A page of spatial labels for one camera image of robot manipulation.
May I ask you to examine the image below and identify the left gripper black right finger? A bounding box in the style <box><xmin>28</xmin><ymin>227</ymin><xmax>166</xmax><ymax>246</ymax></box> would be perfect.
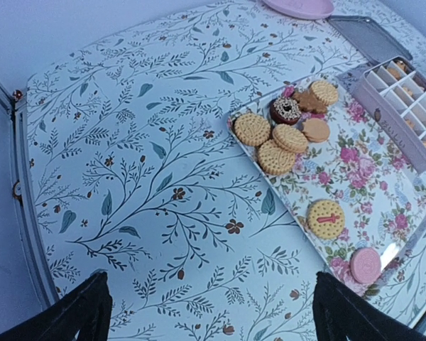
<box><xmin>312</xmin><ymin>271</ymin><xmax>426</xmax><ymax>341</ymax></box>

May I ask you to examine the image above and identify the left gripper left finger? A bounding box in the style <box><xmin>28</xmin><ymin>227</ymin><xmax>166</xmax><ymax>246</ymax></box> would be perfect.
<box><xmin>0</xmin><ymin>271</ymin><xmax>113</xmax><ymax>340</ymax></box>

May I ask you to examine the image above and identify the floral cookie tray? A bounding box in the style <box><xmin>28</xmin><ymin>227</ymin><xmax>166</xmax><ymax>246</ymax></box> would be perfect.
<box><xmin>227</xmin><ymin>77</ymin><xmax>426</xmax><ymax>297</ymax></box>

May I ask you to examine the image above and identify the brown leaf cookie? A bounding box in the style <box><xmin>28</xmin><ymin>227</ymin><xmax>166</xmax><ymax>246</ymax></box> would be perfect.
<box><xmin>292</xmin><ymin>91</ymin><xmax>328</xmax><ymax>114</ymax></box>

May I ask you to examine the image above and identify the compartment tin box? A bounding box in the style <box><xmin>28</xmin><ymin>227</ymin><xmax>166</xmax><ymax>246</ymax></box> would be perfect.
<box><xmin>352</xmin><ymin>57</ymin><xmax>426</xmax><ymax>174</ymax></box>

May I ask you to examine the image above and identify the metal tin lid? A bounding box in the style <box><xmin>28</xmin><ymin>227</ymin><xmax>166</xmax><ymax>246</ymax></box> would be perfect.
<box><xmin>327</xmin><ymin>15</ymin><xmax>413</xmax><ymax>65</ymax></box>

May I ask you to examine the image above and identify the pink round cookie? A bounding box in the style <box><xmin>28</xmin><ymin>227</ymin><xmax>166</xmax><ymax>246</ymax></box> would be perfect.
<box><xmin>350</xmin><ymin>247</ymin><xmax>381</xmax><ymax>284</ymax></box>

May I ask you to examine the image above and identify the floral tablecloth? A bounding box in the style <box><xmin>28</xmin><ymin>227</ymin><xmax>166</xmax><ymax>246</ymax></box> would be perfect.
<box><xmin>24</xmin><ymin>0</ymin><xmax>426</xmax><ymax>341</ymax></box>

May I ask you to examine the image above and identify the chocolate sprinkle donut cookie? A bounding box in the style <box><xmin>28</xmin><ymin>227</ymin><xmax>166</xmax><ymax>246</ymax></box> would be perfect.
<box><xmin>270</xmin><ymin>97</ymin><xmax>301</xmax><ymax>125</ymax></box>

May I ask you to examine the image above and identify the round biscuit top right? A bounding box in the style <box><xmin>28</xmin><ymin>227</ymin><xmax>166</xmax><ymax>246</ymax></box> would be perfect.
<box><xmin>310</xmin><ymin>80</ymin><xmax>339</xmax><ymax>106</ymax></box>

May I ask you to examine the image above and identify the pink plate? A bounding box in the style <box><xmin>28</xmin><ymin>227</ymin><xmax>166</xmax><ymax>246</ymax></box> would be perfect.
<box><xmin>263</xmin><ymin>0</ymin><xmax>334</xmax><ymax>20</ymax></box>

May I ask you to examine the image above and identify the left aluminium post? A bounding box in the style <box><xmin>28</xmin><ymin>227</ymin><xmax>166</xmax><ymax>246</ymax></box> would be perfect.
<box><xmin>0</xmin><ymin>82</ymin><xmax>24</xmax><ymax>116</ymax></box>

